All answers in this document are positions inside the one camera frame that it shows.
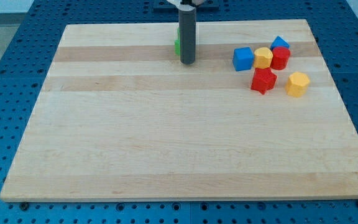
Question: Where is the green block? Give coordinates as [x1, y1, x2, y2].
[174, 27, 180, 56]

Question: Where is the blue triangle block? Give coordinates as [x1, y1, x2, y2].
[270, 35, 290, 50]

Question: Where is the blue cube block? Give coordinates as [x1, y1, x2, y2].
[232, 47, 254, 71]

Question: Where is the wooden board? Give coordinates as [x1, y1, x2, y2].
[0, 19, 358, 202]

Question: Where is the yellow heart block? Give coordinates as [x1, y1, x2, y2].
[253, 47, 273, 68]

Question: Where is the red star block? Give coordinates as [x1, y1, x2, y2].
[250, 68, 277, 95]

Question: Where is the red cylinder block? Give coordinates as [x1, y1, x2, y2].
[270, 46, 291, 70]

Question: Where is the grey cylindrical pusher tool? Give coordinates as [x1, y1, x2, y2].
[178, 4, 196, 65]

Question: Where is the yellow hexagon block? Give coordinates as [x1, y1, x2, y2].
[285, 72, 310, 98]

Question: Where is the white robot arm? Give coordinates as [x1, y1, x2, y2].
[167, 0, 206, 7]

